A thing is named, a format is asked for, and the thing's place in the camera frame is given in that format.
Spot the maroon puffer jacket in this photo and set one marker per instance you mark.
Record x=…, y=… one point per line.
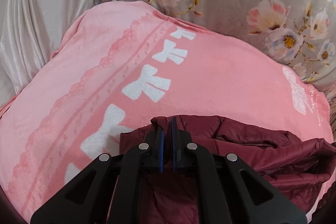
x=262, y=155

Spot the pink bow-print blanket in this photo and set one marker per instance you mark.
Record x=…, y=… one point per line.
x=210, y=77

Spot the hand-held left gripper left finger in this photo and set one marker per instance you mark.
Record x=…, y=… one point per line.
x=131, y=176

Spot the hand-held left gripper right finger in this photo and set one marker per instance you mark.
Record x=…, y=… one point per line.
x=204, y=176

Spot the white satin curtain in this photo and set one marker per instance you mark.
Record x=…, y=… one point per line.
x=44, y=24

